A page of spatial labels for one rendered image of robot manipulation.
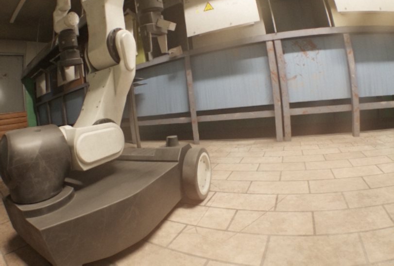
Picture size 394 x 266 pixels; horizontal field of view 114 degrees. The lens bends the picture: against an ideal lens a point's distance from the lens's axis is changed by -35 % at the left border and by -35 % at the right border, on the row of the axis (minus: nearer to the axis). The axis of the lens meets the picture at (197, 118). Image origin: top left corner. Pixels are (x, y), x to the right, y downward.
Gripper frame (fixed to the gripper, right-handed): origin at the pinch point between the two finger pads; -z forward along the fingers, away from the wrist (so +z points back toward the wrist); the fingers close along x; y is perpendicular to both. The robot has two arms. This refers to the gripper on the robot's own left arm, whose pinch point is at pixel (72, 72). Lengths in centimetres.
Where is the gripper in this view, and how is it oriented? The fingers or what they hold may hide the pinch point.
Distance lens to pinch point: 93.9
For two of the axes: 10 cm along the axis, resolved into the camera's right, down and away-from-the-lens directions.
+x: 3.0, -3.0, 9.1
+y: -9.4, 0.8, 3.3
